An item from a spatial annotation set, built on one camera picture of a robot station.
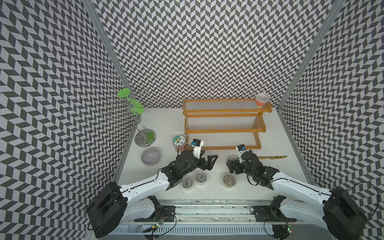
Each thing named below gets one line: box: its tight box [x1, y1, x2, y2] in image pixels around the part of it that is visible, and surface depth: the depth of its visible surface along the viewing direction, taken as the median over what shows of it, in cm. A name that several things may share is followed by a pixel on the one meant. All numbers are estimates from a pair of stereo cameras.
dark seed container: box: [195, 171, 208, 186], surface depth 80 cm
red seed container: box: [255, 92, 270, 109], surface depth 79 cm
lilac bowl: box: [141, 147, 160, 166], surface depth 90 cm
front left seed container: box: [181, 176, 194, 191], surface depth 79 cm
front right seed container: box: [223, 173, 236, 189], surface depth 80 cm
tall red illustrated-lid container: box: [172, 135, 186, 153], surface depth 93 cm
